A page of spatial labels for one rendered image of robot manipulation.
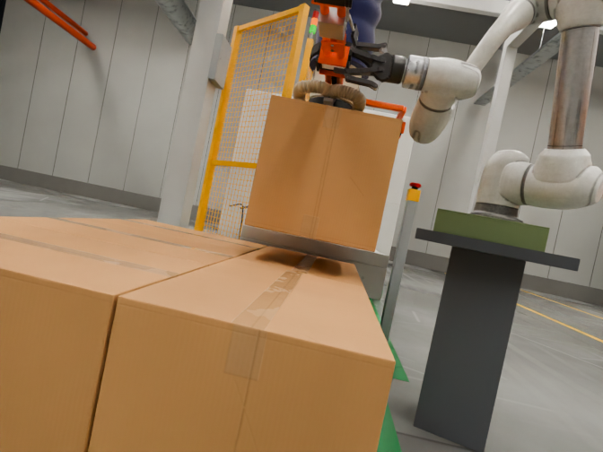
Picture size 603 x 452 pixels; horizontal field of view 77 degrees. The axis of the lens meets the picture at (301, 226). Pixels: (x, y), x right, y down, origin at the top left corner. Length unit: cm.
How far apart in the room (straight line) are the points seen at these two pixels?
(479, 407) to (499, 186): 81
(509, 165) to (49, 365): 149
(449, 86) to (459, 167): 1019
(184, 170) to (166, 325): 214
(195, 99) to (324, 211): 178
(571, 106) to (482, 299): 71
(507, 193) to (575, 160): 23
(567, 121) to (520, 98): 1077
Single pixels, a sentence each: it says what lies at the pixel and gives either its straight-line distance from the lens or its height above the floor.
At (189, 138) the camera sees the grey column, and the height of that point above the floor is 106.
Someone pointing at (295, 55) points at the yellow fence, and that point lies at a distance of 278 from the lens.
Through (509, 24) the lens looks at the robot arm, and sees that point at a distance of 151.
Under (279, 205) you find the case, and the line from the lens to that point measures 114.
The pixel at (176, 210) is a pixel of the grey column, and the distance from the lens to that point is 267.
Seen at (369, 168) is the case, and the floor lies 89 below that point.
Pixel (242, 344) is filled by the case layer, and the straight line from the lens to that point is 55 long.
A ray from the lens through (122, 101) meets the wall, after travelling 1266.
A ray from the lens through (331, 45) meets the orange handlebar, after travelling 111.
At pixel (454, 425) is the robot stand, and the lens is 168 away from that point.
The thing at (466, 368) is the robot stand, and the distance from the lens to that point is 161.
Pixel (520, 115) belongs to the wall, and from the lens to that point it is 1221.
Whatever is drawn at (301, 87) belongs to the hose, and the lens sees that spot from 127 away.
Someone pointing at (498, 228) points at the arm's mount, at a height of 80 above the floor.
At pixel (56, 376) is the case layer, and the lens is 68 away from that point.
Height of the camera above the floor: 71
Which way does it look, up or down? 1 degrees down
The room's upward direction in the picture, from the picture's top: 12 degrees clockwise
